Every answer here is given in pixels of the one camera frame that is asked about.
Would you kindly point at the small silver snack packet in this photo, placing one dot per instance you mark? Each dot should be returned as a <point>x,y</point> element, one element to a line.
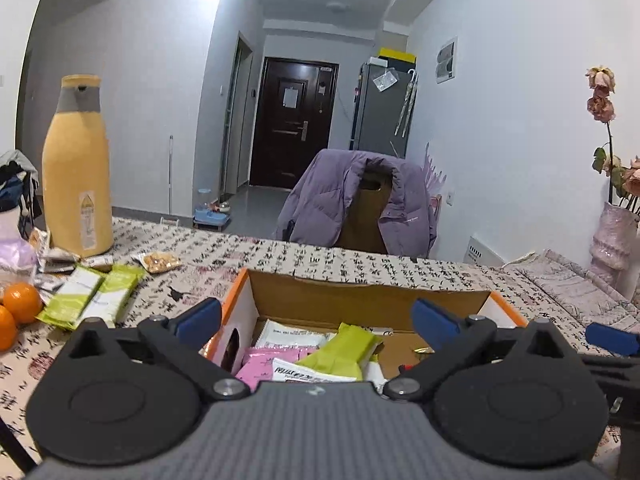
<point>49,287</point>
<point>57,262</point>

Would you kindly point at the folded patterned cloth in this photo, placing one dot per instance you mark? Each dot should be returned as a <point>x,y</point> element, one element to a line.
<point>560,285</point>

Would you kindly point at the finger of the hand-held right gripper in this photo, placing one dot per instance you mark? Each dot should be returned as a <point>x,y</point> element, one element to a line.
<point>612,338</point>
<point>615,372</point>

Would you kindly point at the green snack bar packet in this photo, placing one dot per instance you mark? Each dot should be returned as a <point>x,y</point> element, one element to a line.
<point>345,347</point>

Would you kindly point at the pale plastic bag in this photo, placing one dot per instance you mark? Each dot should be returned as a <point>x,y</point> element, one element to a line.
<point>12,255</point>

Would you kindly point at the grey refrigerator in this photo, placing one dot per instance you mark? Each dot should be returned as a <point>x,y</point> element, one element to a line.
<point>380,115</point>

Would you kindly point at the wooden chair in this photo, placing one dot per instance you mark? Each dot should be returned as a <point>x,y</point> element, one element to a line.
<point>365,220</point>

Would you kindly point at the white wall outlet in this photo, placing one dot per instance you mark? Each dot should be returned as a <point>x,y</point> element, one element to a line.
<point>450,196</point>

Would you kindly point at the heap of grey clothes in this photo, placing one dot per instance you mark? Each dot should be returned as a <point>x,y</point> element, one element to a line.
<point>15,180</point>

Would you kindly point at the white seed crisp packet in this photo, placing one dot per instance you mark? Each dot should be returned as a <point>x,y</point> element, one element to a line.
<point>310,372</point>

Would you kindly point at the dark entrance door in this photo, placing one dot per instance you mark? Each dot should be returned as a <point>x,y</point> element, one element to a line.
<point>290,135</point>

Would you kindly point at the purple padded jacket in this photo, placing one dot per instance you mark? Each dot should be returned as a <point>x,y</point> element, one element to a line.
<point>320,200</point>

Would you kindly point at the tangerine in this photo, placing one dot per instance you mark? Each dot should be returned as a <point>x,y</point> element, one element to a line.
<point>22,302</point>
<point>6,327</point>

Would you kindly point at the yellow insulated bottle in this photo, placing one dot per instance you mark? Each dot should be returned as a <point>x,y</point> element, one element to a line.
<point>75,185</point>

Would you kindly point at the white wall radiator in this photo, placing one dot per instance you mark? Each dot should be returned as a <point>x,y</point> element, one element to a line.
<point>482,252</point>

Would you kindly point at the pink textured vase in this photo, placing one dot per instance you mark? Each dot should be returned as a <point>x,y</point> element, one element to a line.
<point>612,240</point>

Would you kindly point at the white paper notice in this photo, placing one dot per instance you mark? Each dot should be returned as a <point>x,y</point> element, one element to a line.
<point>289,97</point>

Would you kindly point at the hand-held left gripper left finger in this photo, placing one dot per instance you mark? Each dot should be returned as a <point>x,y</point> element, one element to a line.
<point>200,320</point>

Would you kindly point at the green white snack bar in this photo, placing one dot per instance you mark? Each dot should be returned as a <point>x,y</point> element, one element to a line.
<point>72,300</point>
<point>117,295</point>

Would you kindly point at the pink snack packet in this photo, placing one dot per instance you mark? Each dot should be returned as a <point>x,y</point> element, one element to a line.
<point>257,365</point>

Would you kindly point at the white folded umbrella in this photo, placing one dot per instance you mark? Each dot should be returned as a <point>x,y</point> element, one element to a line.
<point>406,105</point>

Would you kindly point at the glass side door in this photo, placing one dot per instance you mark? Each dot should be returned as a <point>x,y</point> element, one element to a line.
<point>235,120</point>

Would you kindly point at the dried pink roses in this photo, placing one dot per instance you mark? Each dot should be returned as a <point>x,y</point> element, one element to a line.
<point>600,105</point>

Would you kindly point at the small clear nut packet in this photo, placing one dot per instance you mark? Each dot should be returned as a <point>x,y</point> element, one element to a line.
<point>160,261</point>

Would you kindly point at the clear bag with papers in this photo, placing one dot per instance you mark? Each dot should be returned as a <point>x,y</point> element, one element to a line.
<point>385,81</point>

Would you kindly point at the white orange snack packet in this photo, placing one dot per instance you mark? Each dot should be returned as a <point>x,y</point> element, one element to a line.
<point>287,332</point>

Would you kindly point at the yellow black box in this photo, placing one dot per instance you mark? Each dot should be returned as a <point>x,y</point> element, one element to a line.
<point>397,55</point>

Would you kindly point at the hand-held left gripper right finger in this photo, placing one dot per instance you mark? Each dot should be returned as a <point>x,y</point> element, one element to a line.
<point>435,324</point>

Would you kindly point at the red cardboard box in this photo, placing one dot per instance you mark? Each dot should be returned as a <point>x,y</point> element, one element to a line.
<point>350,300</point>

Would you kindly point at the pet water feeder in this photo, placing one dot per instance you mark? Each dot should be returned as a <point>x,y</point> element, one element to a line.
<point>210,212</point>

